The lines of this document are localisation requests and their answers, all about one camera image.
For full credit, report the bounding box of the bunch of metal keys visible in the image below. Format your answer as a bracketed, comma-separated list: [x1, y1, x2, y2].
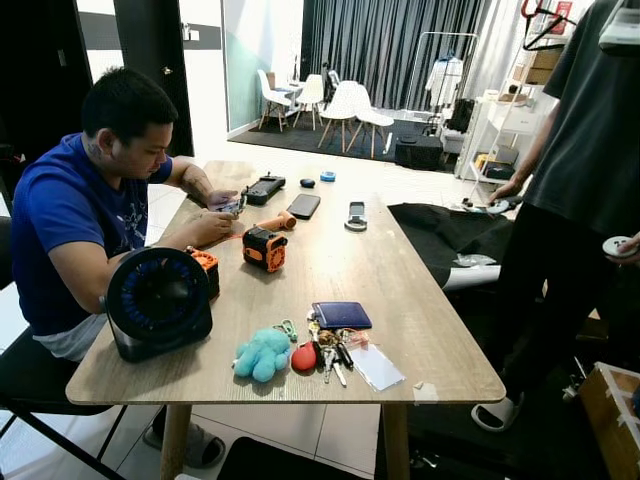
[307, 320, 357, 389]

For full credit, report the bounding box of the white round disc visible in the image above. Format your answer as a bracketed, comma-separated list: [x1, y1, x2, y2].
[602, 235, 639, 260]

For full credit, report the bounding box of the standing person in dark shirt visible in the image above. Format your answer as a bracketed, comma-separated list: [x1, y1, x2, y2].
[470, 0, 640, 434]

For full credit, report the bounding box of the grey hand controller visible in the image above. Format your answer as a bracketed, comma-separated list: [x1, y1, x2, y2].
[468, 197, 513, 215]

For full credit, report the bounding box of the white shelf unit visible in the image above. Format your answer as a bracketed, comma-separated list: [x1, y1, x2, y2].
[454, 88, 547, 187]

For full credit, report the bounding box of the cardboard box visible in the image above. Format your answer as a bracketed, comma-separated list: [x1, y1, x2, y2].
[579, 361, 640, 480]

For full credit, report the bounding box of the black cloth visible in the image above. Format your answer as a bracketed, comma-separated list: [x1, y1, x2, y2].
[387, 202, 517, 289]

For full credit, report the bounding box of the black floor box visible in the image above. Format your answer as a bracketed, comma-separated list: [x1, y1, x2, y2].
[394, 136, 447, 172]

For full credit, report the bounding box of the white hanging shirt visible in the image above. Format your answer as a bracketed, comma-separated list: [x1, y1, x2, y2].
[424, 56, 465, 110]

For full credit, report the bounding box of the red clothes hanger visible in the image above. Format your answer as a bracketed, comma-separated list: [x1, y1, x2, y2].
[519, 0, 572, 52]

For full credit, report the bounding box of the metal clothes rack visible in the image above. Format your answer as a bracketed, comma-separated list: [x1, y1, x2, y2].
[411, 31, 482, 137]

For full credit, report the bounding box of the white shell chair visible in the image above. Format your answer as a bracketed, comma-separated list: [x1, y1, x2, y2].
[254, 68, 294, 132]
[317, 80, 372, 154]
[350, 100, 397, 160]
[294, 73, 328, 130]

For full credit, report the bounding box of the white plastic tag card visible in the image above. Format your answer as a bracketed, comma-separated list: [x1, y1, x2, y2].
[349, 343, 407, 392]

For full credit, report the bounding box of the navy blue wallet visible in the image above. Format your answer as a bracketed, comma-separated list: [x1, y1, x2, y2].
[310, 301, 374, 332]

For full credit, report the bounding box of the wooden table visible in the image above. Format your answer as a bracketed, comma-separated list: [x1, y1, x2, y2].
[66, 160, 507, 480]

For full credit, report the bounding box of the dark grey curtain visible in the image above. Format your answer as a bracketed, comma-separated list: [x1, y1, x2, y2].
[301, 0, 492, 112]

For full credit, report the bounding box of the black smartphone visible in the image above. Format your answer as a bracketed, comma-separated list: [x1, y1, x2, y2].
[286, 193, 323, 221]

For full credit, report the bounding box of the orange black cube device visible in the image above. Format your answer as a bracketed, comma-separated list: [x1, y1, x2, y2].
[242, 226, 290, 274]

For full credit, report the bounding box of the black oblong case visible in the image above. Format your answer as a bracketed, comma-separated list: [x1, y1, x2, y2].
[244, 174, 288, 207]

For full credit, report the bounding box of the phone with patterned case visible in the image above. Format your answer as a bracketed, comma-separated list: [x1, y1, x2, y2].
[214, 195, 247, 217]

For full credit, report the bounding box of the black floor mat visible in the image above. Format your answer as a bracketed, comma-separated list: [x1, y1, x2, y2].
[217, 436, 383, 480]

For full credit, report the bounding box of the orange black box device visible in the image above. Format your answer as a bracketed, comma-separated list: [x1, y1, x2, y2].
[190, 248, 222, 300]

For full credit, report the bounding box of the black round desk fan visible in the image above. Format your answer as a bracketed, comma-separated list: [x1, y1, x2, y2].
[104, 246, 215, 364]

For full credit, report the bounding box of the black door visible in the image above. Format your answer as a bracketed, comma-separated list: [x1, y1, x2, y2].
[111, 0, 196, 159]

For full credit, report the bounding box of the seated person in blue shirt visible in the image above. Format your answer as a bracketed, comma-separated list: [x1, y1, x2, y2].
[10, 67, 242, 470]

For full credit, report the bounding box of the black chair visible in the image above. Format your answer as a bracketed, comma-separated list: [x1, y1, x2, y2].
[0, 215, 131, 480]

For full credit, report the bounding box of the red round keychain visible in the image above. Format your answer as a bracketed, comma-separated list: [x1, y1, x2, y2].
[290, 340, 320, 375]

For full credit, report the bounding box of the orange handle tool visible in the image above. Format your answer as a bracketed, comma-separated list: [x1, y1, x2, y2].
[254, 211, 299, 234]

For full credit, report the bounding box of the teal plush keychain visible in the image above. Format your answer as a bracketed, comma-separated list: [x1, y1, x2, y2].
[232, 326, 295, 384]

